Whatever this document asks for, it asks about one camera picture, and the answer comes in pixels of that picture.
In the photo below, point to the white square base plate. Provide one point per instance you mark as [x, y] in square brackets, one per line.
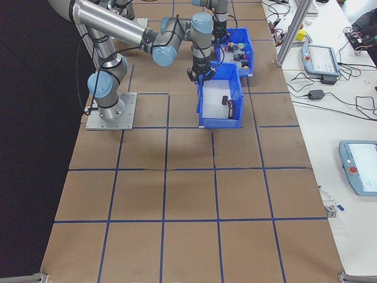
[123, 122]
[142, 22]

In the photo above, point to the person in dark jacket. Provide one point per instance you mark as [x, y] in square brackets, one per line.
[366, 20]

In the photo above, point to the blue plastic bin with buttons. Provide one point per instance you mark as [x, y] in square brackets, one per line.
[249, 50]

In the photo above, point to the white keyboard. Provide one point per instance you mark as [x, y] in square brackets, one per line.
[312, 7]

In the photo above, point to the blue plastic bin with capacitors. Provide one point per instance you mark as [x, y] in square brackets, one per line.
[221, 123]

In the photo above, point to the black frame cover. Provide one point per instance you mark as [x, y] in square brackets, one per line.
[29, 132]

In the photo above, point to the teal robot teach pendant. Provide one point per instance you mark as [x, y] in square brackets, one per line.
[319, 60]
[360, 168]

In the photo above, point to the white switch contact block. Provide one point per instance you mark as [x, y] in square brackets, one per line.
[236, 55]

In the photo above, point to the green push button switch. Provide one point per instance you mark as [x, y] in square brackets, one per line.
[241, 46]

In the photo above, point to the yellow push button switch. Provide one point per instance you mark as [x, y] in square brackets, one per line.
[246, 65]

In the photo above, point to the yellow cube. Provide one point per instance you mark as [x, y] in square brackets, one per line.
[301, 34]

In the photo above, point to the black power adapter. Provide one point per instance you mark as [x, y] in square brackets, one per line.
[328, 80]
[316, 94]

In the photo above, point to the aluminium profile post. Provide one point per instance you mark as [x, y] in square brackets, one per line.
[290, 32]

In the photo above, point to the blue usb stick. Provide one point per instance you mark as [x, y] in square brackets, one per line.
[340, 207]

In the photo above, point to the small grey box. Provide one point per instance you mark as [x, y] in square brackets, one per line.
[331, 211]

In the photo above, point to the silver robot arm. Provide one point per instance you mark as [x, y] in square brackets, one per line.
[112, 26]
[219, 11]

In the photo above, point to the black cylindrical capacitor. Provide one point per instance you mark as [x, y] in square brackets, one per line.
[231, 109]
[224, 100]

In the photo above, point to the aluminium profile bar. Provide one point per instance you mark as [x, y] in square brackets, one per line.
[23, 278]
[357, 278]

